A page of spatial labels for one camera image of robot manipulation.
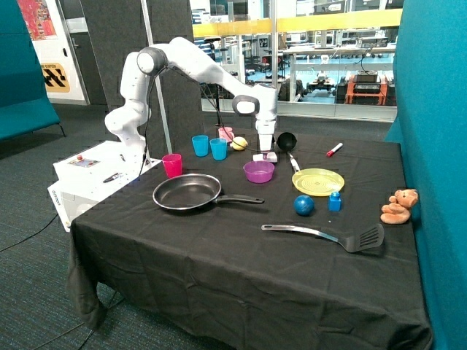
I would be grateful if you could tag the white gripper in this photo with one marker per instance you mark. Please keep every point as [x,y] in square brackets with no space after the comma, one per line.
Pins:
[265,131]

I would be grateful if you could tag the black frying pan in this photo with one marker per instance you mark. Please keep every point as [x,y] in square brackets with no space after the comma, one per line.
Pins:
[192,191]

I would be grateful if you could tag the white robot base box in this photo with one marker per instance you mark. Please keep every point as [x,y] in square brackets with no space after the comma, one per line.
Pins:
[92,175]

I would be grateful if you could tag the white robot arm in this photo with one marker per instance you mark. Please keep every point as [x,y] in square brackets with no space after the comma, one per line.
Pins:
[258,101]

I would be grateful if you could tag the purple plastic bowl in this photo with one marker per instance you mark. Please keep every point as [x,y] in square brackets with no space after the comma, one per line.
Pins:
[259,172]

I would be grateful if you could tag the black ladle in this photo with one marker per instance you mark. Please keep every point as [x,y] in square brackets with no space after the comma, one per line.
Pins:
[286,142]

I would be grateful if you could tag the yellow lemon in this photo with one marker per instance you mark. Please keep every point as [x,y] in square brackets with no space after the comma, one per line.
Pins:
[239,143]

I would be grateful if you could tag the blue plastic cup right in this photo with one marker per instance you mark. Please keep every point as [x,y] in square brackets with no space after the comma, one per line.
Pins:
[218,148]

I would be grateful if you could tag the blue plastic cup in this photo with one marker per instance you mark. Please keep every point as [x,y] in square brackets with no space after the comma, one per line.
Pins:
[218,148]
[200,145]

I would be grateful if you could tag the pink mug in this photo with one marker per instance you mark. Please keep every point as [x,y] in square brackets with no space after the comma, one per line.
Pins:
[226,133]

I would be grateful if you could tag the yellow plastic plate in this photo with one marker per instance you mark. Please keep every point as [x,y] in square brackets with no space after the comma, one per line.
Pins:
[317,181]

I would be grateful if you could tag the red white marker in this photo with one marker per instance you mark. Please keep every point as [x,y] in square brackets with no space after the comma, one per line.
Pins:
[334,150]

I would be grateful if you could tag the blue ball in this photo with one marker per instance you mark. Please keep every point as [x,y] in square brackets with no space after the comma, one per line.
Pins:
[303,205]

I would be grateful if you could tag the blue plastic cup left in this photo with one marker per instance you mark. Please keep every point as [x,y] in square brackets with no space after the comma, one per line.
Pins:
[200,145]

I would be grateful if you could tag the blue toy block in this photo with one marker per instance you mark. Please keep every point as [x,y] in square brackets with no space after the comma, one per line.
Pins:
[334,201]

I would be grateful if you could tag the black tablecloth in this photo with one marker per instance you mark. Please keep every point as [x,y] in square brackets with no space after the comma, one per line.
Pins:
[217,272]

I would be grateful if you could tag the magenta plastic cup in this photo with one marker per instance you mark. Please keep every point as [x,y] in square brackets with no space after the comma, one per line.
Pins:
[172,164]

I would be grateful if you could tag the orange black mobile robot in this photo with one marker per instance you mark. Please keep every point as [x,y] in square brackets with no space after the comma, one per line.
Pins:
[371,88]

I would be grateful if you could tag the black slotted spatula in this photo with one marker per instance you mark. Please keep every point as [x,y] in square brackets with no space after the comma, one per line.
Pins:
[370,238]

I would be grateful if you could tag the brown teddy bear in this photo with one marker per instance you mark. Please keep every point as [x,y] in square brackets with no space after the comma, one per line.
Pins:
[398,210]

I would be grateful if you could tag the yellow black sign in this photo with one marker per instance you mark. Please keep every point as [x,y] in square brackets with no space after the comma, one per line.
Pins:
[55,78]

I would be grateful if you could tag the teal bench seat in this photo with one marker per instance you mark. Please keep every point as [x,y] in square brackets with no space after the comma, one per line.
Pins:
[25,106]

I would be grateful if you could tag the red poster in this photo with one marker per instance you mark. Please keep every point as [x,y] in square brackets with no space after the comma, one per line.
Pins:
[38,20]

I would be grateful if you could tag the teal partition wall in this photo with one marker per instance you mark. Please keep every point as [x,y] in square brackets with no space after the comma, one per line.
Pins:
[430,126]

